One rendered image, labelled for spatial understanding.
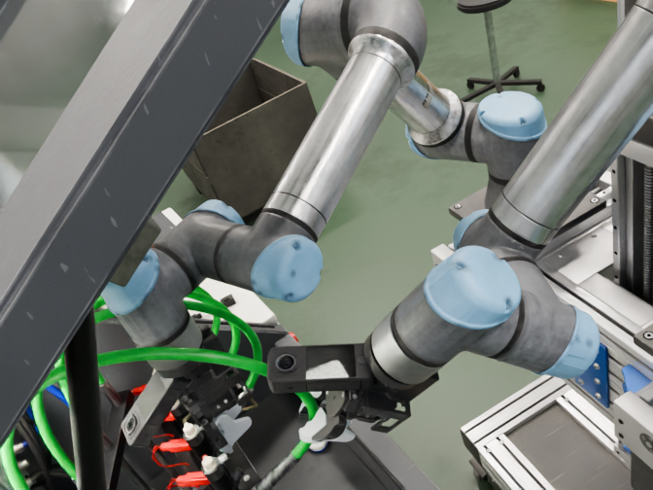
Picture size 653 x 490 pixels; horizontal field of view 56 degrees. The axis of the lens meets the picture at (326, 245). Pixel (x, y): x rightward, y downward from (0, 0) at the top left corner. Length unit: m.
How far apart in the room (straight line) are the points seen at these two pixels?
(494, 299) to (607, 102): 0.23
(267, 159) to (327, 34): 2.51
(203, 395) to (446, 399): 1.56
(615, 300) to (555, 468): 0.76
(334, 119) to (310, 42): 0.21
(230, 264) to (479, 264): 0.29
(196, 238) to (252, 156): 2.60
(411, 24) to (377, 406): 0.47
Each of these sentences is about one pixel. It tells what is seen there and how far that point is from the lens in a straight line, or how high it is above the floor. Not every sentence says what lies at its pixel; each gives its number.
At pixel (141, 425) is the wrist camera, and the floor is 1.25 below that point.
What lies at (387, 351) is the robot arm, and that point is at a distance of 0.62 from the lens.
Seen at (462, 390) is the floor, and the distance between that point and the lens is 2.32.
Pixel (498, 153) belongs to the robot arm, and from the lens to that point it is 1.19.
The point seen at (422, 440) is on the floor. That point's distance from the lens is 2.22.
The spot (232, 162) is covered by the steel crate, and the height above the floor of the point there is 0.42.
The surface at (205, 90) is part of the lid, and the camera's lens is 0.31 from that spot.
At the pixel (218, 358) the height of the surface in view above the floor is 1.37.
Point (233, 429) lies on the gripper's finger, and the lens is 0.91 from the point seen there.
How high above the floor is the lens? 1.81
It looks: 35 degrees down
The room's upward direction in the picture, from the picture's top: 21 degrees counter-clockwise
